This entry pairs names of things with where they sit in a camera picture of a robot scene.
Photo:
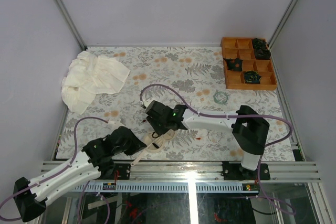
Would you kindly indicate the wooden compartment tray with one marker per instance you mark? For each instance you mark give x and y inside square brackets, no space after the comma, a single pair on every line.
[242,48]

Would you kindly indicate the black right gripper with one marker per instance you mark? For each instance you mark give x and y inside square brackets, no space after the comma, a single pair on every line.
[153,122]

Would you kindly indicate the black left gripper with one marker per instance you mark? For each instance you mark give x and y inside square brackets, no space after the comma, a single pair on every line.
[140,146]

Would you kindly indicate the black flower orange dots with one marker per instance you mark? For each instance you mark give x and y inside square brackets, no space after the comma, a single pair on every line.
[234,64]

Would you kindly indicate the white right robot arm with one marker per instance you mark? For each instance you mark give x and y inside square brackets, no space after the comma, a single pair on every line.
[248,128]

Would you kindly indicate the crumpled white cloth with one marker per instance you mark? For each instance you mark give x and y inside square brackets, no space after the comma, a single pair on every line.
[89,75]

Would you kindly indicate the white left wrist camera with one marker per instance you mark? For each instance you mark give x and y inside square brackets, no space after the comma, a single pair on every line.
[116,124]

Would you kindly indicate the beige round jewelry case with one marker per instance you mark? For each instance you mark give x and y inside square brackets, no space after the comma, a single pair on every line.
[154,144]

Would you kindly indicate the black fabric flower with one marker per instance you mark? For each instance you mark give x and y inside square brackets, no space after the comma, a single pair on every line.
[262,54]
[259,43]

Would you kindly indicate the black fabric flower top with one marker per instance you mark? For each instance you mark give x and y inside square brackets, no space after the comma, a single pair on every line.
[259,43]

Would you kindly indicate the floral patterned table mat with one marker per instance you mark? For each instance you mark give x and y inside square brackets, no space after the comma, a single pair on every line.
[170,75]

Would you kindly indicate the black flower yellow green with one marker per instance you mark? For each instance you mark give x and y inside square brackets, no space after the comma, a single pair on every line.
[251,77]

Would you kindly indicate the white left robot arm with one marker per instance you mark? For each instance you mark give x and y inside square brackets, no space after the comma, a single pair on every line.
[93,161]

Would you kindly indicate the aluminium front rail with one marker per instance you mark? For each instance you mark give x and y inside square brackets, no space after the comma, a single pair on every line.
[211,171]

